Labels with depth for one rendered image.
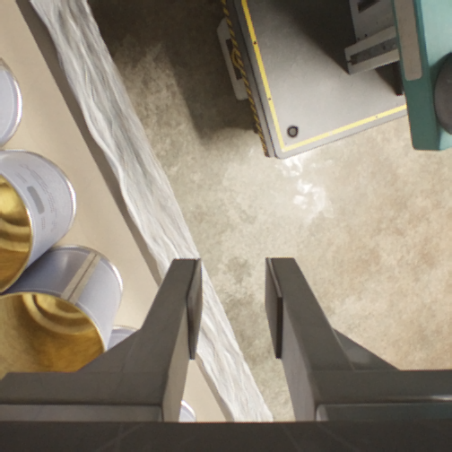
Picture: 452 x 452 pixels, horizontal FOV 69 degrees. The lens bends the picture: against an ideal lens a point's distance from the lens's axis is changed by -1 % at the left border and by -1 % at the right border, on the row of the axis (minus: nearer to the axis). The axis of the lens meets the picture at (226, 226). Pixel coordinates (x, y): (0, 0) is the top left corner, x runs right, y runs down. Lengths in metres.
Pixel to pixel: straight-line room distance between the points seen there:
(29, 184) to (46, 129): 0.07
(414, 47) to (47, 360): 0.63
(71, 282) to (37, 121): 0.11
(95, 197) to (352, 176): 1.42
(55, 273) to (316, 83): 1.02
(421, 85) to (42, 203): 0.59
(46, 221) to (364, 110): 1.11
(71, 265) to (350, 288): 1.61
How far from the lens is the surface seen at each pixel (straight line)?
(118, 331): 0.26
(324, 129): 1.14
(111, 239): 0.24
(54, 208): 0.20
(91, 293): 0.20
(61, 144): 0.24
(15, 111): 0.24
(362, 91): 1.21
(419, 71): 0.66
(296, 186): 1.47
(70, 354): 0.25
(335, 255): 1.64
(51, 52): 0.33
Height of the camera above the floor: 1.33
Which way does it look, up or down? 71 degrees down
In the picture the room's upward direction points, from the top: 142 degrees clockwise
